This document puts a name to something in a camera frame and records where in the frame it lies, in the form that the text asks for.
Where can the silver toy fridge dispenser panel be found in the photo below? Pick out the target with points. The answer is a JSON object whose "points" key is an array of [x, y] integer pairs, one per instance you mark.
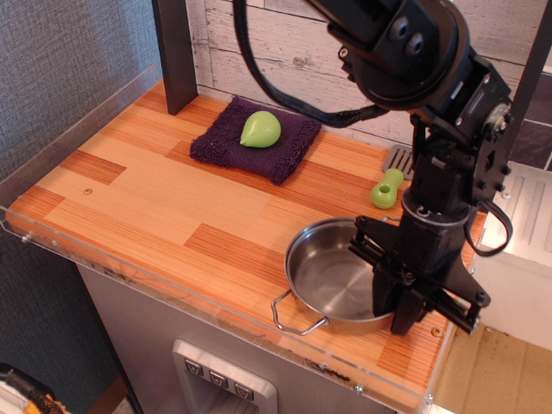
{"points": [[214, 385]]}

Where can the dark left shelf post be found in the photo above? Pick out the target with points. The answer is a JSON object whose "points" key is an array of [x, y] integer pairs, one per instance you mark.
{"points": [[176, 56]]}

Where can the dark shelf post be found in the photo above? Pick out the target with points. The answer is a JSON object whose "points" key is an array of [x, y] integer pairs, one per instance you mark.
{"points": [[533, 69], [176, 56]]}

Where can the purple folded towel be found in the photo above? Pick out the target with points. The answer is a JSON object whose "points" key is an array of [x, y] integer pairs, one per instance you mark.
{"points": [[220, 145]]}

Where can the stainless steel pot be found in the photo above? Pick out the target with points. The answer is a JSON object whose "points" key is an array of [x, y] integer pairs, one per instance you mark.
{"points": [[330, 284]]}

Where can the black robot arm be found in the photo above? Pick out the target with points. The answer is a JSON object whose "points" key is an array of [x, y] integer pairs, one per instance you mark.
{"points": [[416, 56]]}

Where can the dark right shelf post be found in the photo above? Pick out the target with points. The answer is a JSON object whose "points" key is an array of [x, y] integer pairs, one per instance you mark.
{"points": [[533, 69]]}

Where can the green toy pear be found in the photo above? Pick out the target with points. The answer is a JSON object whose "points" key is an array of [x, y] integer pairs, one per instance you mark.
{"points": [[261, 130]]}

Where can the green handled grey spatula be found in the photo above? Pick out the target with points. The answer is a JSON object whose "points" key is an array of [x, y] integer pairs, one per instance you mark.
{"points": [[397, 167]]}

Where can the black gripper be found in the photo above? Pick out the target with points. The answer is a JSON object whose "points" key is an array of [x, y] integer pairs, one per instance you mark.
{"points": [[418, 268]]}

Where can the clear acrylic table guard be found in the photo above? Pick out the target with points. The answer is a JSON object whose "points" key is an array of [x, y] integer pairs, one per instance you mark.
{"points": [[121, 196]]}

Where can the white toy cabinet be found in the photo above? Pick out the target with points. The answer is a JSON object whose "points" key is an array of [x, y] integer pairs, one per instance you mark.
{"points": [[518, 279]]}

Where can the orange black object corner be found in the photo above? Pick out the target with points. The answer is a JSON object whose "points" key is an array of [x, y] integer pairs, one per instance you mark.
{"points": [[21, 393]]}

